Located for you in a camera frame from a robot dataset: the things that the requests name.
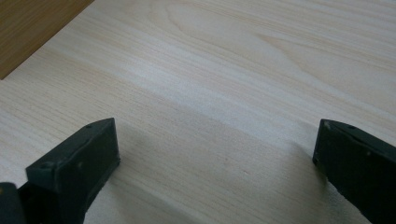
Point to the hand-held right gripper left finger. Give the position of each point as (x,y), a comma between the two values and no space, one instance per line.
(77,165)

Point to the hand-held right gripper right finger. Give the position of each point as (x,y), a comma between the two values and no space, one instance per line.
(358,165)

